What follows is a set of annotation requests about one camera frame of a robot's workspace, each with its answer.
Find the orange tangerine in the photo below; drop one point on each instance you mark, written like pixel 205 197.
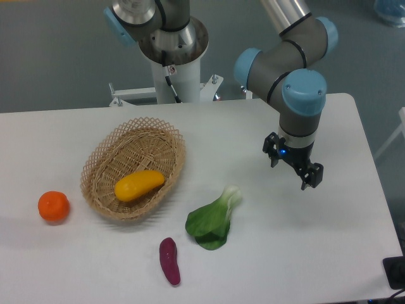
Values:
pixel 53 206

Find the woven wicker basket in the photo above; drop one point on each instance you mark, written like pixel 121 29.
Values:
pixel 139 144

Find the blue object top right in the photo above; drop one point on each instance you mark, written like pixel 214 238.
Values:
pixel 390 11

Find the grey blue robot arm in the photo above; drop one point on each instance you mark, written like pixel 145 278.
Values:
pixel 280 77

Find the yellow mango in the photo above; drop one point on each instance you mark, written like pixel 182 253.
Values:
pixel 137 184

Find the purple sweet potato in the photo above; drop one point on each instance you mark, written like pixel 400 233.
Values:
pixel 168 261

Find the black device at table edge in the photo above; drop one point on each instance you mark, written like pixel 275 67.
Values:
pixel 394 271

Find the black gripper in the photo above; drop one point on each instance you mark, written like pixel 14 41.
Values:
pixel 296 152

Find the white frame at right edge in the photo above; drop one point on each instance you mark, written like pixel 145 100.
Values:
pixel 398 131

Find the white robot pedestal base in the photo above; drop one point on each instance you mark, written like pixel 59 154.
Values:
pixel 175 60

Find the green bok choy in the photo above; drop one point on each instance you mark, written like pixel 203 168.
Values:
pixel 209 225

